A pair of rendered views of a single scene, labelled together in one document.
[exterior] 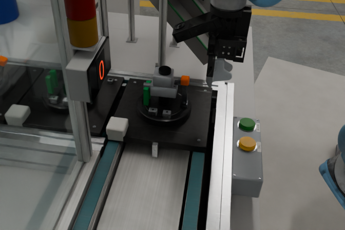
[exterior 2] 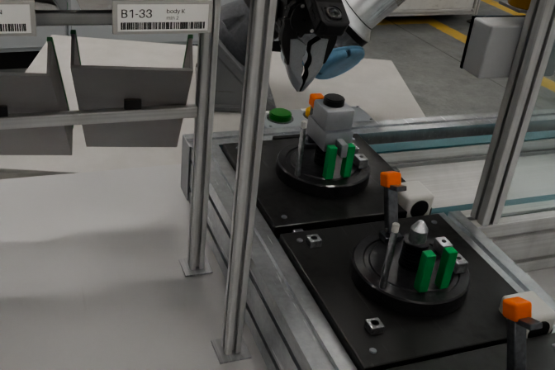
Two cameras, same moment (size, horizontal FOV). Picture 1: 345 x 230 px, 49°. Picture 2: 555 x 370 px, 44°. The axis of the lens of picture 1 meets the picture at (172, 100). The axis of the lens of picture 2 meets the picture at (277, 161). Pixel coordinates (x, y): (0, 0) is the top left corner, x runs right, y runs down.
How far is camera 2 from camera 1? 1.48 m
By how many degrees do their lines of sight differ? 93
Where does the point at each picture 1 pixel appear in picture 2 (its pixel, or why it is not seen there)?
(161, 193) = (431, 179)
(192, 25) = not seen: outside the picture
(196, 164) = (377, 148)
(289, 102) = not seen: hidden behind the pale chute
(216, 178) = (390, 127)
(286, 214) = not seen: hidden behind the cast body
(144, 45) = not seen: outside the picture
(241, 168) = (357, 116)
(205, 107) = (281, 143)
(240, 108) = (169, 177)
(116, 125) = (419, 187)
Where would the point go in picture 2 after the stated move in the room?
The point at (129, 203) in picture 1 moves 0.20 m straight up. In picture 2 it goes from (471, 196) to (502, 83)
